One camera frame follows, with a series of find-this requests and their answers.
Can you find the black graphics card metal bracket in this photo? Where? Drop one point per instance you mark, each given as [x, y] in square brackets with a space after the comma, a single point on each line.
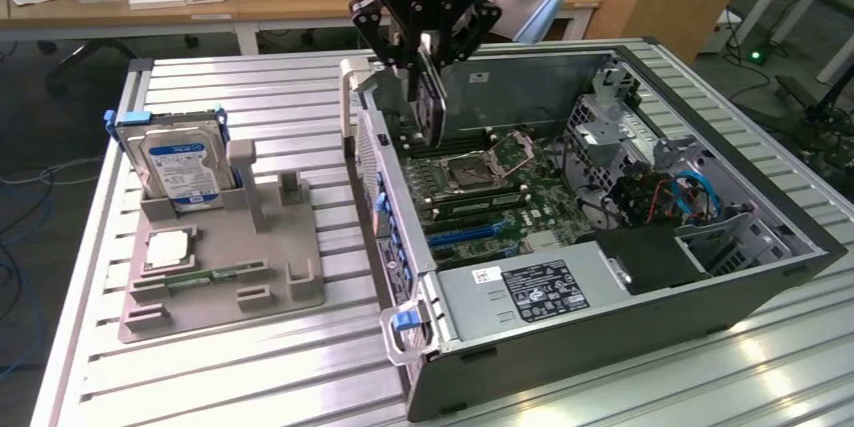
[429, 107]

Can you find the metal socket cover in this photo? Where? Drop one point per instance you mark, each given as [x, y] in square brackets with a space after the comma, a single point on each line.
[513, 154]

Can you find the CPU socket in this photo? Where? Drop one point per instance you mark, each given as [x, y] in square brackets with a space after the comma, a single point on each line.
[467, 172]

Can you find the metal disk bay cage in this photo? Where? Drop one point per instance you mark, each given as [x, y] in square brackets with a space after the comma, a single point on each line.
[600, 147]

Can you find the RAM stick white sticker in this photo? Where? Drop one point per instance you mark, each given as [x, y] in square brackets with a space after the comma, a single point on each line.
[480, 203]

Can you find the green motherboard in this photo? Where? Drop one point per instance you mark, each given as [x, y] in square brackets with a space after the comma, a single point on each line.
[533, 207]

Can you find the hard disk blue label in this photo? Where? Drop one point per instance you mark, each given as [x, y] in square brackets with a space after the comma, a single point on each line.
[180, 167]

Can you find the hard drive with blue label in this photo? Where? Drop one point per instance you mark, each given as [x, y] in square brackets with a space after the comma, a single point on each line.
[129, 119]

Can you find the blue expansion slot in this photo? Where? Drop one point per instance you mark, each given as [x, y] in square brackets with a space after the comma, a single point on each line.
[460, 236]

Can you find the wooden desk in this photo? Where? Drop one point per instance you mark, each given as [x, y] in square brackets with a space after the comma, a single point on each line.
[66, 17]

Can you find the grey plastic parts rack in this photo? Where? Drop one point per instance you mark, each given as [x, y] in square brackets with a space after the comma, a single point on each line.
[220, 247]

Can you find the silver CPU chip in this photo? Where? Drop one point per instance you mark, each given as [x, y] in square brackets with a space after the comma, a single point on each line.
[166, 249]

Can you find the green RAM stick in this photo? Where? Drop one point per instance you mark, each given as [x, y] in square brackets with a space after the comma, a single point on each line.
[206, 277]

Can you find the silver power supply unit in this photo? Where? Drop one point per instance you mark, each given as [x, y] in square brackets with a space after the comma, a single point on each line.
[480, 307]

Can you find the open black PC case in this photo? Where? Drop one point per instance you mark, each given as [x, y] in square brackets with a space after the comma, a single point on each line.
[600, 337]

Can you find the black plastic air duct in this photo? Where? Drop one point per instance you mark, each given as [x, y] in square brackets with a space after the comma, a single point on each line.
[647, 257]

